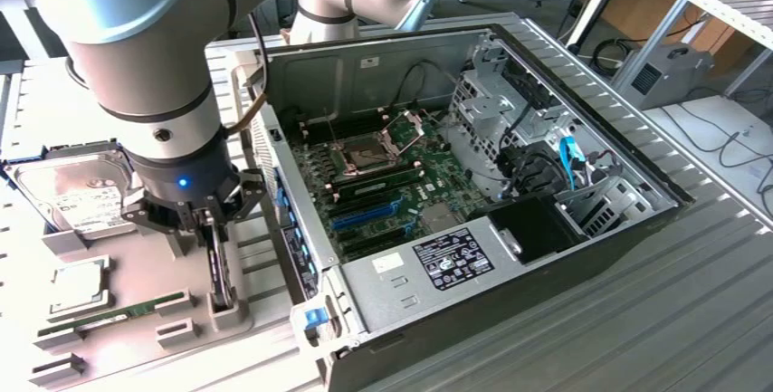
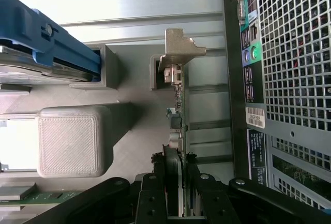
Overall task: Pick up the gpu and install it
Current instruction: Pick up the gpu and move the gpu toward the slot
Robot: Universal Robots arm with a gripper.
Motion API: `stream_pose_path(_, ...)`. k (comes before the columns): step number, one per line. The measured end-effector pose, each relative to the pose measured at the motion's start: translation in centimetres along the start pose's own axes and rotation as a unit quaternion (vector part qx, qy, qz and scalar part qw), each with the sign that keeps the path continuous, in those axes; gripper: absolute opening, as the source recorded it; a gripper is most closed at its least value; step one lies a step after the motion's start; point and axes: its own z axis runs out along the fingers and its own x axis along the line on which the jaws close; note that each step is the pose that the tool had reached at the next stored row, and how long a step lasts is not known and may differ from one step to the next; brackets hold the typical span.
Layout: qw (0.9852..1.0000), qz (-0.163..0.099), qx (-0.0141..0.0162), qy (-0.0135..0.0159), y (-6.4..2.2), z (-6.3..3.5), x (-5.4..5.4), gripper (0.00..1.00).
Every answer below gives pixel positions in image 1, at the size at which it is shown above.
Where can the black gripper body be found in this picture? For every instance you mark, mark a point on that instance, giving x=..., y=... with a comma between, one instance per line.
x=168, y=170

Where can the green graphics card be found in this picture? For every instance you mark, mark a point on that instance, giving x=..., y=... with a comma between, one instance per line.
x=220, y=274

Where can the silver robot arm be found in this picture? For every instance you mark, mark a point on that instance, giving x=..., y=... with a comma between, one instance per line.
x=151, y=93

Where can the grey parts rack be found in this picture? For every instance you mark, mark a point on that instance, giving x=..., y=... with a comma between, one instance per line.
x=151, y=283

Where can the silver hard disk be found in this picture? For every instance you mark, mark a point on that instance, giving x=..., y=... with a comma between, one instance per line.
x=79, y=193

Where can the black RAM slot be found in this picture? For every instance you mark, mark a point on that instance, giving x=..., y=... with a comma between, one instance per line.
x=386, y=170
x=316, y=130
x=316, y=126

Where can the thin steel locking lever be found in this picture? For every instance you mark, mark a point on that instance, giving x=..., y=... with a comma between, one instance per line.
x=331, y=129

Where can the long black expansion slot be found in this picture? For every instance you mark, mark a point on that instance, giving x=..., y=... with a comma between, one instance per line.
x=368, y=233
x=362, y=203

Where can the blue expansion slot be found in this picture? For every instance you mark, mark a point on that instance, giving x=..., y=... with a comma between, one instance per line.
x=362, y=216

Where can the CPU socket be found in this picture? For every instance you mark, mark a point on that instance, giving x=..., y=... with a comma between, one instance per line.
x=362, y=156

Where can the loose green RAM stick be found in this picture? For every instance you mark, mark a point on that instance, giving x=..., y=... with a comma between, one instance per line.
x=139, y=308

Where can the silver CPU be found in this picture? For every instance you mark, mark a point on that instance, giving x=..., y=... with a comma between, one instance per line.
x=75, y=285

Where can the blue disk carrier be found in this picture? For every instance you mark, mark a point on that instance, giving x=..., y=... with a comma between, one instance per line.
x=5, y=180

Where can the blue case latch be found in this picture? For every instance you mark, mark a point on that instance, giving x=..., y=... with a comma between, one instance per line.
x=314, y=318

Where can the steel socket cover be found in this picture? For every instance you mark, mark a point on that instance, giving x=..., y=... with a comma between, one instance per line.
x=406, y=116

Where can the grey chipset heatsink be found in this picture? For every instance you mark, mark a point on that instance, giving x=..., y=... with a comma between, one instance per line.
x=439, y=217

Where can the green motherboard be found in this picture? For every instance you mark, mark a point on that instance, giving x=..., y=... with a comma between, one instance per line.
x=447, y=170

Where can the white case sticker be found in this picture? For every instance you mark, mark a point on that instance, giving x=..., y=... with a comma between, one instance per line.
x=370, y=62

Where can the grey power supply unit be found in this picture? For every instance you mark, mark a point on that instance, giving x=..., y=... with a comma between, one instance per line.
x=386, y=306

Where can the perforated steel disk bay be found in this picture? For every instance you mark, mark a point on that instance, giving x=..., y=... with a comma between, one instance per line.
x=483, y=111

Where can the black plastic box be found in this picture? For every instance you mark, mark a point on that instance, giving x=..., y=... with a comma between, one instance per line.
x=531, y=229

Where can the black open PC case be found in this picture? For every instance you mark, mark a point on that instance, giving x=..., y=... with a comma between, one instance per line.
x=512, y=301

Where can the small steel disk bay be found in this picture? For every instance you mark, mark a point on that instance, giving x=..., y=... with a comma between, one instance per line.
x=603, y=211

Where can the black slanted pole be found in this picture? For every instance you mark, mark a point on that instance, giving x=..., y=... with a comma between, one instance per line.
x=603, y=0

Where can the grey floor unit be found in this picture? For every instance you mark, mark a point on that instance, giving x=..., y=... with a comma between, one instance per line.
x=670, y=79

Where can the aluminium frame shelf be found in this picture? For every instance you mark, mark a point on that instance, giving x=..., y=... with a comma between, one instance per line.
x=737, y=7

